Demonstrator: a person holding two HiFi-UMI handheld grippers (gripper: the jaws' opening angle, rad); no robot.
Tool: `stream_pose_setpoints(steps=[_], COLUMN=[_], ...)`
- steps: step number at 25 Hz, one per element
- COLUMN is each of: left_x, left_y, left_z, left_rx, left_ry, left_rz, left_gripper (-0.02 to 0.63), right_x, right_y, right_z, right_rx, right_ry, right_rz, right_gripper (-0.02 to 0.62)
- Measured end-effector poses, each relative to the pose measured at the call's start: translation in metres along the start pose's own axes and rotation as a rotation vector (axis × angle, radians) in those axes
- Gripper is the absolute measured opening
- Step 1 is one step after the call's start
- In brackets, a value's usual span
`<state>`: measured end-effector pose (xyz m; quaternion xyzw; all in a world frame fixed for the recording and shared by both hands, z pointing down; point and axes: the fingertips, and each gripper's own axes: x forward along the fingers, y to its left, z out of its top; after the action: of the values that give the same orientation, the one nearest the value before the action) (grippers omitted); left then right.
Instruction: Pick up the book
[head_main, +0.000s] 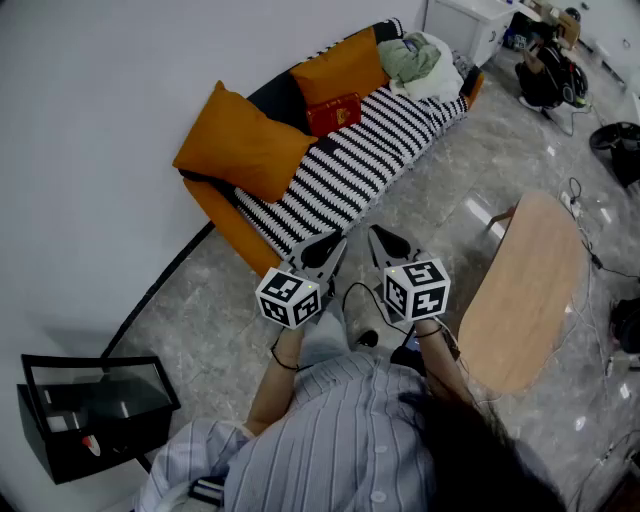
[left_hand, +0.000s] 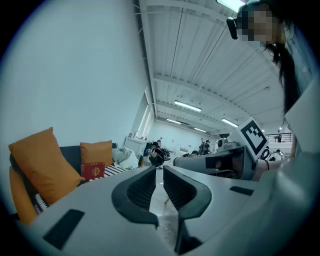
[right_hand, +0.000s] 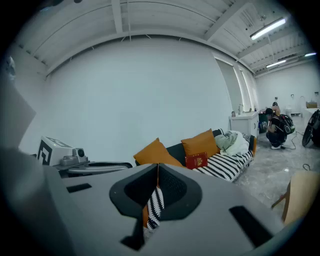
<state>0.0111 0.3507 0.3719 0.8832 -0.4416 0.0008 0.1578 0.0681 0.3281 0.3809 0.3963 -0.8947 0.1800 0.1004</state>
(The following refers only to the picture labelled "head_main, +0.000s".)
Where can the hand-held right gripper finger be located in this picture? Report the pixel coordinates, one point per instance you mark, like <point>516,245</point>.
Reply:
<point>396,244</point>
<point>384,249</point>

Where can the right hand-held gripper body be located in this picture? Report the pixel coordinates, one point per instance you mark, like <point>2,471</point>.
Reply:
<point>417,292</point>

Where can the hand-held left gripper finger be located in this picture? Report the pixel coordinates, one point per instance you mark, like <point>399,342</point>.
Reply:
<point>320,244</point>
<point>326,254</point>

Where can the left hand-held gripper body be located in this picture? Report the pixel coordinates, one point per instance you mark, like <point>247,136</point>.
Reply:
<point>287,297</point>

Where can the orange and black sofa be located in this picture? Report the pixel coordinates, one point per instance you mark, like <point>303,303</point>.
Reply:
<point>227,222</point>

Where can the red book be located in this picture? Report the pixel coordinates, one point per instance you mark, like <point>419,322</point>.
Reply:
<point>332,116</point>

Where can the person's left forearm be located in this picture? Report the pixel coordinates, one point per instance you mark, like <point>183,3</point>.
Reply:
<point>275,390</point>

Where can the person's right forearm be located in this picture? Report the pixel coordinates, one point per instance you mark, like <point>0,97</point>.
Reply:
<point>442,365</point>

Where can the black wrist band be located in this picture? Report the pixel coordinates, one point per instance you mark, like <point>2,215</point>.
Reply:
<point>284,366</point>
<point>429,334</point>

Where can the person's light trousers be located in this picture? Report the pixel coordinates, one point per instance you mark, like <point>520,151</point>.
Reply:
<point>325,335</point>

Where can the black pouch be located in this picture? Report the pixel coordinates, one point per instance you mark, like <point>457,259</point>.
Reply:
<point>407,359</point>

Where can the person's black shoe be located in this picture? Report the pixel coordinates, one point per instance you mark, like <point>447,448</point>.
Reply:
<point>368,338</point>

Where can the black and white striped blanket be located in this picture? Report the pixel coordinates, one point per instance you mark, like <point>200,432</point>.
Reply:
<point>350,165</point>

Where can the oval wooden table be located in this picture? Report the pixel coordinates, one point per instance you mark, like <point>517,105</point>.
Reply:
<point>525,295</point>

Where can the orange cushion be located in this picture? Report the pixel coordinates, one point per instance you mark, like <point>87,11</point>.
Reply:
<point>240,145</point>
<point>340,70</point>

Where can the person's striped shirt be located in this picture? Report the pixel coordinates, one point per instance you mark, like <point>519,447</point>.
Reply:
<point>340,435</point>

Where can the white cloth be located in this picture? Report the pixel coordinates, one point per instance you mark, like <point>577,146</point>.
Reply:
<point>442,82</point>

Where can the white power strip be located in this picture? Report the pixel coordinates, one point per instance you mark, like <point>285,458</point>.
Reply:
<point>571,204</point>

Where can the green cloth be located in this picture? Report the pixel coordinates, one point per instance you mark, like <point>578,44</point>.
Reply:
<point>410,62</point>

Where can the dark striped knit cuff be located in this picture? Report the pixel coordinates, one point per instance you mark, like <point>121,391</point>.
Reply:
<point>209,490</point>

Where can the black round object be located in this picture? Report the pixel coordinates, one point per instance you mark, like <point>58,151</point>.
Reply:
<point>627,325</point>

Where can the white cabinet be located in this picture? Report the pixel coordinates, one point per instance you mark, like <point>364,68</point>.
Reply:
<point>465,25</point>

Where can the black glass cabinet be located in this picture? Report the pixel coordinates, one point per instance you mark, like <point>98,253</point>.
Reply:
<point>95,425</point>

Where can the black bin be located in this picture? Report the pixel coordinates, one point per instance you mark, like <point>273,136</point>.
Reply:
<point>617,145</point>

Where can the cardboard box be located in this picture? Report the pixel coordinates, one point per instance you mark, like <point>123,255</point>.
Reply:
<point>565,25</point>

